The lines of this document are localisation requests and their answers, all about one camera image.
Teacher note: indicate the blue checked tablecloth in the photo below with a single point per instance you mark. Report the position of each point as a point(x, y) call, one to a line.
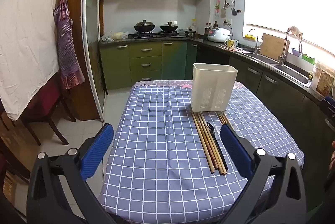
point(162, 148)

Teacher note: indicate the brown wooden furniture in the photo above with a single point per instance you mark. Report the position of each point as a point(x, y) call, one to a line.
point(13, 145)

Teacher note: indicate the black gas stove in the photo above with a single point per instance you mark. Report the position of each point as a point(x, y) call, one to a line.
point(157, 35)

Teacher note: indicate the black hanging spatula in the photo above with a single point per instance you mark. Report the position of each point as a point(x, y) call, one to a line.
point(234, 10)

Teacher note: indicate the set of wooden chopsticks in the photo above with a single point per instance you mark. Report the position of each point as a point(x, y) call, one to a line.
point(204, 140)

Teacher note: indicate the clear plastic oil bottle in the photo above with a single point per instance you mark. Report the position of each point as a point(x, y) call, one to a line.
point(193, 25)

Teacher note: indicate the wooden chair with red cushion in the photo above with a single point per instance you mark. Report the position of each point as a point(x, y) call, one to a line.
point(44, 106)

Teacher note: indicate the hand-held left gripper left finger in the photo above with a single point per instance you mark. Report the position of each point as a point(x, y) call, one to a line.
point(96, 150)

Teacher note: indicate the red patterned cloth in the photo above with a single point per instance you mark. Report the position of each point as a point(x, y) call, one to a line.
point(233, 49)

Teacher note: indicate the wooden cutting board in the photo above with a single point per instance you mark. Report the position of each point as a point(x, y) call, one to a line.
point(272, 47)

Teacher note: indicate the black wok with lid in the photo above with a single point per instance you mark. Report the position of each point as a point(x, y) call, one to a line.
point(144, 26)

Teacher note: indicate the tall steel faucet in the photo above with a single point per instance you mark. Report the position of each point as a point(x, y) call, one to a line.
point(284, 48)

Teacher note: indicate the person's right hand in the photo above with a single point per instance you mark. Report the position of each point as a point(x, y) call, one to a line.
point(333, 152)

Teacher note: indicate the white-framed glass sliding door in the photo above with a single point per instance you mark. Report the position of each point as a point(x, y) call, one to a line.
point(93, 30)

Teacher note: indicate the black kitchen countertop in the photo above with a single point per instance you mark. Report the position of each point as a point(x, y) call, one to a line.
point(201, 41)

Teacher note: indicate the green base cabinets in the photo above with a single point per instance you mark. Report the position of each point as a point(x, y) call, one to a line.
point(146, 61)

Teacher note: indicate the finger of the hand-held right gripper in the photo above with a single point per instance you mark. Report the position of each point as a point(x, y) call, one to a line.
point(328, 105)

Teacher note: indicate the white rice cooker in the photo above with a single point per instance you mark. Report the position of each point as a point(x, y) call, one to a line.
point(219, 35)

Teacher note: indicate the pale hanging spatula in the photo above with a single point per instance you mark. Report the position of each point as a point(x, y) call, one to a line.
point(223, 12)

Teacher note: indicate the purple hanging basket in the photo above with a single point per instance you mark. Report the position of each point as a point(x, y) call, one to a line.
point(296, 52)

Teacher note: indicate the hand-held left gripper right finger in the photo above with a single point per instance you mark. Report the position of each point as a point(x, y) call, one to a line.
point(235, 150)

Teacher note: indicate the white wall socket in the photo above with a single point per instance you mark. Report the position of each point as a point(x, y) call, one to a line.
point(227, 22)

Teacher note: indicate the steel double sink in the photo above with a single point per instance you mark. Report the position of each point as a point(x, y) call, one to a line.
point(290, 71)

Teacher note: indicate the wooden door frame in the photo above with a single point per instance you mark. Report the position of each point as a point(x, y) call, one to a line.
point(78, 30)

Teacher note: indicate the clear plastic food bag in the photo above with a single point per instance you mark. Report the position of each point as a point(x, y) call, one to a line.
point(116, 35)

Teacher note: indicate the thin steel tap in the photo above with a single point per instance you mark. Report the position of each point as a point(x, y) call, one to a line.
point(256, 46)

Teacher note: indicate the yellow mug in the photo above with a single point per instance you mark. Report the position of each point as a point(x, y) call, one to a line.
point(229, 43)

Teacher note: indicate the cluster of condiment bottles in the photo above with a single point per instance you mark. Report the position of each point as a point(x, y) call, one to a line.
point(210, 27)

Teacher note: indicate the white plastic utensil holder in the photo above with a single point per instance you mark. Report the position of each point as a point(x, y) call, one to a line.
point(213, 85)

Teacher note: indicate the patterned food bag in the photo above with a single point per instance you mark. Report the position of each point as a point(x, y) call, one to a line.
point(323, 80)

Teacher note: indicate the small steel pot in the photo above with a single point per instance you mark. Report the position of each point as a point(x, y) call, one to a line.
point(190, 33)

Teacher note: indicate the white hanging sheet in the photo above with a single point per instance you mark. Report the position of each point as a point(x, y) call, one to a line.
point(28, 30)

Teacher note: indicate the pink hanging rack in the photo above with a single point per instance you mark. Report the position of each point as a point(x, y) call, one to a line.
point(218, 5)

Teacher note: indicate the purple checked apron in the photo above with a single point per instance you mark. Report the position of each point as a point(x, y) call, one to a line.
point(66, 51)

